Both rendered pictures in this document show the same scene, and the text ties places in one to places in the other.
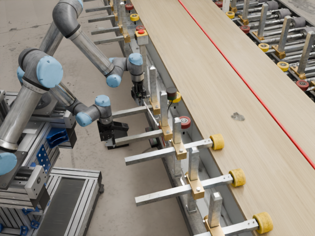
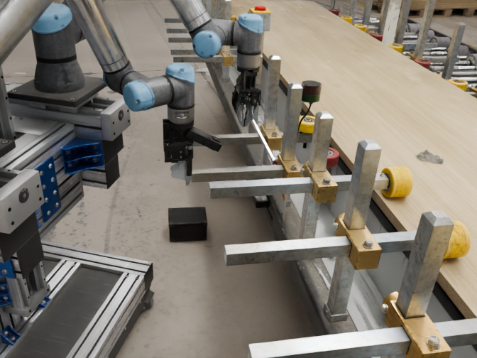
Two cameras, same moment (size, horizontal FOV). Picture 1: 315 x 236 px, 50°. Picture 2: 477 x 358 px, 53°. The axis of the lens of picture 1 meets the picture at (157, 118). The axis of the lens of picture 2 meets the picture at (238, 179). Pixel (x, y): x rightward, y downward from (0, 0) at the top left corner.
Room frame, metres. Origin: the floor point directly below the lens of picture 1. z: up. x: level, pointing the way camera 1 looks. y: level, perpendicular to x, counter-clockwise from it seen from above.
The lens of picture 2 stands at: (0.14, 0.09, 1.56)
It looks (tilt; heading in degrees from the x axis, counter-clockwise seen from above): 30 degrees down; 1
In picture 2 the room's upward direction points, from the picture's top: 3 degrees clockwise
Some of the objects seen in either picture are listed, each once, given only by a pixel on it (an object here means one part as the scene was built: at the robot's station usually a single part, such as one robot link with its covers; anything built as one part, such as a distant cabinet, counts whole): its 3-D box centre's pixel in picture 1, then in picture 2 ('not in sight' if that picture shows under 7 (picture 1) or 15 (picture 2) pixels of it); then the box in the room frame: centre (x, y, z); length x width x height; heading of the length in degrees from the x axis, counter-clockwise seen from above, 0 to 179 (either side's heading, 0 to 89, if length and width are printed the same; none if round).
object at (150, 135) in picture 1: (152, 135); (262, 172); (1.42, 0.04, 0.84); 0.43 x 0.03 x 0.04; 103
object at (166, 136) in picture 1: (166, 129); (289, 167); (1.46, -0.05, 0.85); 0.14 x 0.06 x 0.05; 13
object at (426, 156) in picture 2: (237, 115); (429, 155); (1.47, -0.47, 0.91); 0.09 x 0.07 x 0.02; 38
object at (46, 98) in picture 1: (36, 94); (58, 69); (1.55, 0.69, 1.09); 0.15 x 0.15 x 0.10
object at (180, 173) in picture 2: (109, 143); (181, 174); (1.35, 0.28, 0.86); 0.06 x 0.03 x 0.09; 103
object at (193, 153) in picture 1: (192, 182); (350, 240); (0.99, -0.15, 0.93); 0.04 x 0.04 x 0.48; 13
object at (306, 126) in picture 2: (174, 101); (306, 133); (1.71, -0.12, 0.85); 0.08 x 0.08 x 0.11
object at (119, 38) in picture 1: (118, 39); (214, 59); (2.64, 0.30, 0.83); 0.44 x 0.03 x 0.04; 103
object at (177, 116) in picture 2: (105, 117); (181, 113); (1.36, 0.28, 1.05); 0.08 x 0.08 x 0.05
